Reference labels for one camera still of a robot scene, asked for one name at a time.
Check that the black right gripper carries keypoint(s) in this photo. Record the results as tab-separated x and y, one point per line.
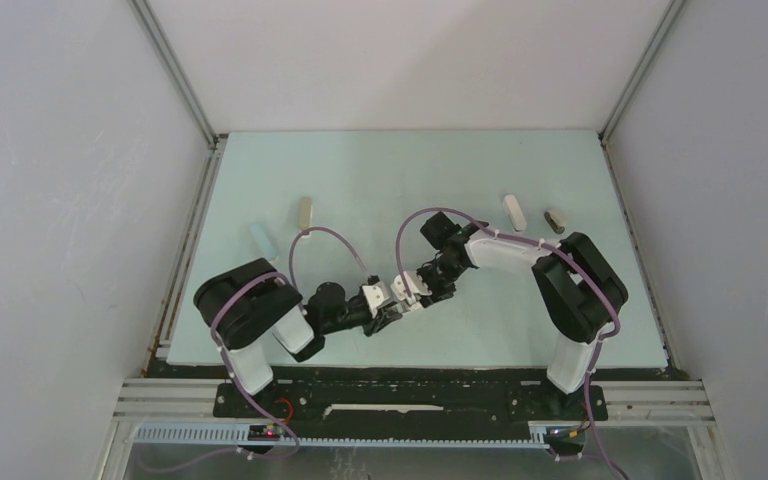
436	295

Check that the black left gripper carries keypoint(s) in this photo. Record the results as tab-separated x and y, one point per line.
381	319

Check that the light blue white stapler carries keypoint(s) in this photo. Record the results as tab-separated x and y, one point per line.
263	241

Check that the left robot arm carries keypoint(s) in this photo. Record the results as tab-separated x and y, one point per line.
251	303

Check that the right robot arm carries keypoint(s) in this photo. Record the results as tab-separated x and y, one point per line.
582	293

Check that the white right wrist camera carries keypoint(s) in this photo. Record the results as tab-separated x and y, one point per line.
409	290

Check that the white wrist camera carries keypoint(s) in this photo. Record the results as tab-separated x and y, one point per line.
409	290
381	302

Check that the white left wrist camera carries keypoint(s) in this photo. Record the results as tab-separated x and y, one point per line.
381	302

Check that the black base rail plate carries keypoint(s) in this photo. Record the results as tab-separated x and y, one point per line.
413	403

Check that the grey cable duct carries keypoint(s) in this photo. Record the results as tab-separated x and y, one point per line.
241	435

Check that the aluminium frame rail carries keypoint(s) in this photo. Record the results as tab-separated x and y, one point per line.
151	25

